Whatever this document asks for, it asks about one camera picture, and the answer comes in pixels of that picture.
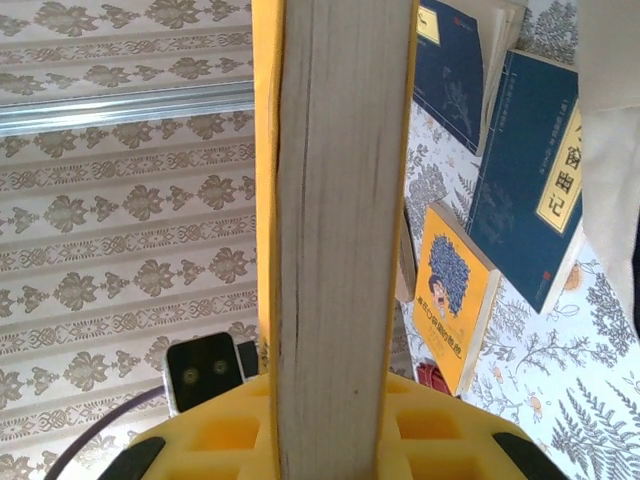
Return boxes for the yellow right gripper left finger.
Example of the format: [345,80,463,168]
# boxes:
[98,373,275,480]

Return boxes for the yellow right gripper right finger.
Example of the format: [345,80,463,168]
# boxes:
[378,373,572,480]

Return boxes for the red wallet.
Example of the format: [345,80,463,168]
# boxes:
[415,360,459,397]

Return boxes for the yellow book with cartoon face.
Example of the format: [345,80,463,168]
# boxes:
[412,200,502,397]

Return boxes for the tan oblong case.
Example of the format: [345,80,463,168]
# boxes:
[395,212,419,304]

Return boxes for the blue book with long label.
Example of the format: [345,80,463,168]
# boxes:
[464,47,587,316]

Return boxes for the plain orange-yellow book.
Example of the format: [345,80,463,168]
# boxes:
[249,0,421,480]

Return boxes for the beige canvas backpack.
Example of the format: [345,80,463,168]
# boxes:
[574,0,640,346]

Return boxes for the blue book with short label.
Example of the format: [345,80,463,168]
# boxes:
[415,0,524,159]

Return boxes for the floral tablecloth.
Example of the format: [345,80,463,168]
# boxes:
[389,0,640,480]

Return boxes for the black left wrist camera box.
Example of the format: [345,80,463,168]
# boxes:
[164,330,259,416]

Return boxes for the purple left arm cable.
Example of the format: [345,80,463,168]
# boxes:
[47,384,174,480]

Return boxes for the aluminium left corner post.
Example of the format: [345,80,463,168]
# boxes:
[0,82,254,137]

